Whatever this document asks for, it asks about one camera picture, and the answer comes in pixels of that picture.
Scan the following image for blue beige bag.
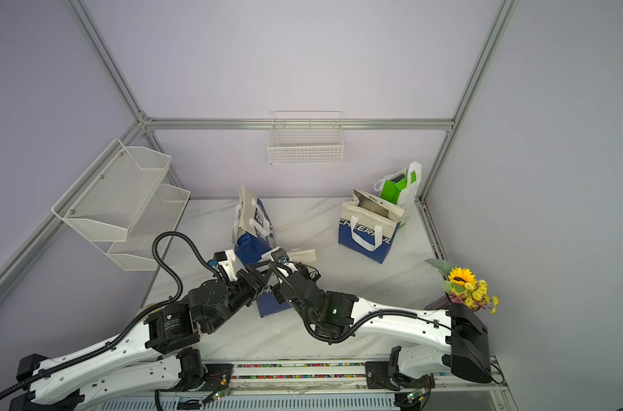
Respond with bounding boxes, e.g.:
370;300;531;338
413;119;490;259
233;186;275;266
256;247;317;320
338;188;406;264

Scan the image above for aluminium frame profiles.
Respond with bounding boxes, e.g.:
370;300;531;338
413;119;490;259
0;1;503;311

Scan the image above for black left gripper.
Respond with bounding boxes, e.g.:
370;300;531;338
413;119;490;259
206;259;274;333

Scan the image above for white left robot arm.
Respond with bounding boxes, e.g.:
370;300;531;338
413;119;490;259
0;231;270;410

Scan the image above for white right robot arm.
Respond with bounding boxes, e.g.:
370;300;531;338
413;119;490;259
268;262;495;384

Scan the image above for white wire wall basket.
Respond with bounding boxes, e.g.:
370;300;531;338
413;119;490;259
268;111;344;165

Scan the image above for sunflower bouquet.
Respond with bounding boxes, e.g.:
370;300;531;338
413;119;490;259
425;259;501;314

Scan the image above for green white takeout bag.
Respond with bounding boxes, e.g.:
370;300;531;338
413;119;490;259
374;162;423;227

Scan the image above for white mesh two-tier shelf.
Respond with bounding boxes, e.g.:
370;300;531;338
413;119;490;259
52;139;190;272

